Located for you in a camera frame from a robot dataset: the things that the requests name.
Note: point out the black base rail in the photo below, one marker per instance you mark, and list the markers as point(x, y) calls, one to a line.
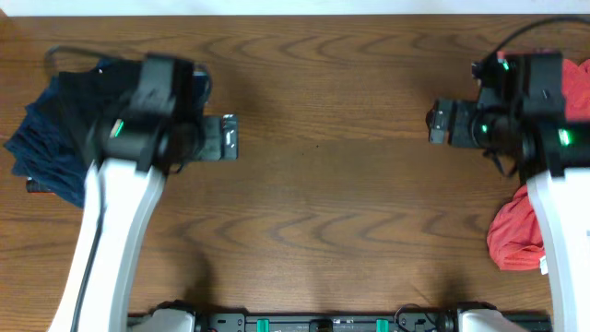
point(468, 316)

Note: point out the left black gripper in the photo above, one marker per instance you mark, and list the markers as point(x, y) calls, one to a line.
point(217, 148)

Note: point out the black t-shirt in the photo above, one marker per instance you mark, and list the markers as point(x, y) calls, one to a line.
point(149, 111)

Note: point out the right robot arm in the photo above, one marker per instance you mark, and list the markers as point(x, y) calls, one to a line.
point(520, 112)

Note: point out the dark folded garment under stack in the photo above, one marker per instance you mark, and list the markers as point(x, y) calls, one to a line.
point(34, 187)

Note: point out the red t-shirt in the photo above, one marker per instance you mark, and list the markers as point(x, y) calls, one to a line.
point(514, 237)

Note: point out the folded navy blue garment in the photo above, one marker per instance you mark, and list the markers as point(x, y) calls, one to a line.
point(42, 147)

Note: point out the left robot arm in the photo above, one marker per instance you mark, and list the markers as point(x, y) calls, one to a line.
point(120, 198)

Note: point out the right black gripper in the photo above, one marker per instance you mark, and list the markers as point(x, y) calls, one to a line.
point(462, 111)

